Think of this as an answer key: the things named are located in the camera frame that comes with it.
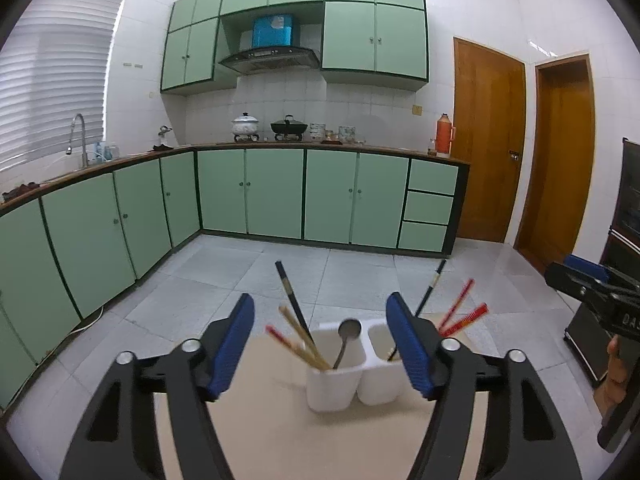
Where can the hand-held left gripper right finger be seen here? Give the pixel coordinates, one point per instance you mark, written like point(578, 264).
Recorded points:
point(410, 350)

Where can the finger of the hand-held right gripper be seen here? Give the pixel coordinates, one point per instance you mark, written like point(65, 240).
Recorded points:
point(585, 262)
point(565, 280)

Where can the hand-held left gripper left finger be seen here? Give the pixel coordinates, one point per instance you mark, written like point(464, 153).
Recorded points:
point(232, 350)

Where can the white plastic utensil container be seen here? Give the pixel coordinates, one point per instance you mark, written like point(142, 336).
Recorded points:
point(377, 385)
point(330, 390)

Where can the red patterned wooden chopstick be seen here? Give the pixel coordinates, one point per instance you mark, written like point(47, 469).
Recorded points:
point(470, 317)
point(457, 302)

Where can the plain wooden chopstick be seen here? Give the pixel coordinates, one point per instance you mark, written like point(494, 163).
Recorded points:
point(300, 332)

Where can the black chopstick with gold band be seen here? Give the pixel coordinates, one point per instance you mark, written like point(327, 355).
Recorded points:
point(295, 302)

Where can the person's right hand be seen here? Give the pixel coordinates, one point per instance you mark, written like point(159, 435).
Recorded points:
point(615, 370)

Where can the metal spoon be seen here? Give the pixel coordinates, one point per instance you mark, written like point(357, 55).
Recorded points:
point(350, 329)

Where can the narrow brown wooden door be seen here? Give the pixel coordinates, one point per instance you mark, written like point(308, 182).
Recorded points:
point(560, 170)

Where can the wide brown wooden door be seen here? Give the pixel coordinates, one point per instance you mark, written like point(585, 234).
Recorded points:
point(487, 145)

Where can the green lower kitchen cabinets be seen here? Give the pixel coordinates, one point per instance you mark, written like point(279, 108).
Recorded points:
point(275, 195)

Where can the green kitchen cabinets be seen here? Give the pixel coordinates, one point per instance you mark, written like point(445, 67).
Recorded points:
point(275, 195)
point(375, 40)

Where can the small bottle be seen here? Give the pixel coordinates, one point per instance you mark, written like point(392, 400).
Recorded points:
point(431, 147)

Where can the orange thermos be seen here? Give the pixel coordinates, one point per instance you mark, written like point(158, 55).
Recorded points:
point(442, 135)

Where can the white lidded pot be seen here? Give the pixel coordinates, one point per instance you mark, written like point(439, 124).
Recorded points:
point(245, 126)

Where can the small kettle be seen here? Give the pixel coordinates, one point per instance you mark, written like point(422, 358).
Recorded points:
point(164, 135)

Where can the row of glass jars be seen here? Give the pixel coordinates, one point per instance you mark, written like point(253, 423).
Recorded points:
point(345, 133)

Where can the black wok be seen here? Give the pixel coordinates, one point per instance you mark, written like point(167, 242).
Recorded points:
point(288, 127)

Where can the bottles beside sink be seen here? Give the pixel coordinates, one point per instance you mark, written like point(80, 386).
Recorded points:
point(106, 152)

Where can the metal kitchen faucet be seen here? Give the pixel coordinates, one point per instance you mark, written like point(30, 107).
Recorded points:
point(83, 145)

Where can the dark items on counter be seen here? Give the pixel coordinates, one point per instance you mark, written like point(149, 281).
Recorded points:
point(20, 192)

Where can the black range hood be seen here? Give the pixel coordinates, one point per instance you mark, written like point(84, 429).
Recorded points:
point(270, 59)

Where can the green upper kitchen cabinets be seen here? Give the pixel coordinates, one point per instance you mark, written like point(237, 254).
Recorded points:
point(375, 40)

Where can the blue box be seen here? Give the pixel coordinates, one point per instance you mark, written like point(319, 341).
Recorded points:
point(272, 32)

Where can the white window blinds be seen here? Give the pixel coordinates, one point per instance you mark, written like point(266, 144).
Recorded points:
point(55, 75)

